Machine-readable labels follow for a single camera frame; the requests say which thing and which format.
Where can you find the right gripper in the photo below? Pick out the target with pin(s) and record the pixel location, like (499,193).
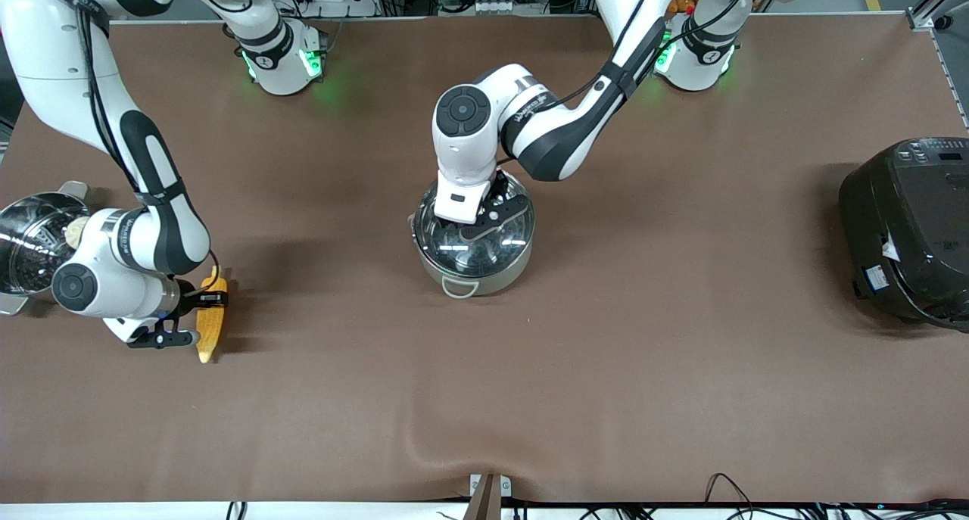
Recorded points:
(194,299)

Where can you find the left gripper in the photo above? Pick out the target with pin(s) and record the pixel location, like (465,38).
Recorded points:
(506,190)

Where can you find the yellow corn cob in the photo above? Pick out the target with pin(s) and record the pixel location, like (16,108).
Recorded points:
(210,332)

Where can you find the glass pot lid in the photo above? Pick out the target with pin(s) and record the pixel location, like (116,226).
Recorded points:
(454,251)

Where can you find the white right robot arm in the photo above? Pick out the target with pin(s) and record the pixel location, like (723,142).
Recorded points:
(45,51)

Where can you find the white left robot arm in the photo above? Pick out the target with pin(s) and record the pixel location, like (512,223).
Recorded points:
(469,153)

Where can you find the grey steel cooking pot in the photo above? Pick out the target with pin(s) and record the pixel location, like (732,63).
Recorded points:
(488,282)

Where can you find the steel steamer pot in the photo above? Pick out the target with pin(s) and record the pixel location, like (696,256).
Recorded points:
(30,240)

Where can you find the white steamed bun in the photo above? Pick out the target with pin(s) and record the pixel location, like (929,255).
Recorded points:
(74,234)

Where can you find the brown table cloth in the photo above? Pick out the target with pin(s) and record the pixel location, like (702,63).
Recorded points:
(606,391)

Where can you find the black rice cooker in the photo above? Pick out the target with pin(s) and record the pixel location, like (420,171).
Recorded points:
(923,225)

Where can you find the metal table clamp bracket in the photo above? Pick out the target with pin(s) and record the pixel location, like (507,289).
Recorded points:
(484,493)

